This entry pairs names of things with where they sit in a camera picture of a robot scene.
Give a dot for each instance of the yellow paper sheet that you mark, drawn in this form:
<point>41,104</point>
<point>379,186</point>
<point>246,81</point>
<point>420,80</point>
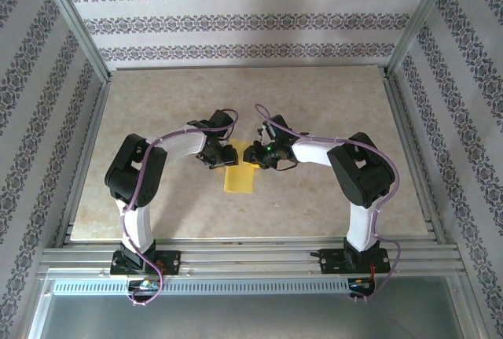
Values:
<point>239,181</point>

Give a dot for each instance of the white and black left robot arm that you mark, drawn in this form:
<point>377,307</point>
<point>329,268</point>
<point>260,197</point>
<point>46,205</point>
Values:
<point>181,150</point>

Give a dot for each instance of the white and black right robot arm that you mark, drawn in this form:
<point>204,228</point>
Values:
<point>314,154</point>

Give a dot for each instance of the grey metal sheet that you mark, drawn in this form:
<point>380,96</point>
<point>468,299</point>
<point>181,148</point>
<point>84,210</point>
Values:
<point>251,319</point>

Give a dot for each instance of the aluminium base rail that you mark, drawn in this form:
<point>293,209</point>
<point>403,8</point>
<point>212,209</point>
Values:
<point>251,256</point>

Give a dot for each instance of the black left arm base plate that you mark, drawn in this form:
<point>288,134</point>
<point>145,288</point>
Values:
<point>173,262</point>

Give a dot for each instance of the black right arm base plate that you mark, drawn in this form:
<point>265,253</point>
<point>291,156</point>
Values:
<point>328,260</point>

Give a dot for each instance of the aluminium side rail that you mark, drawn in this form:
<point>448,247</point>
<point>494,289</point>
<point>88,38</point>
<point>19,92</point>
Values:
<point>416,162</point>
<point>84,162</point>

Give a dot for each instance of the aluminium frame post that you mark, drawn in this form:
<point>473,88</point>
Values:
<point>420,20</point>
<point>78,28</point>

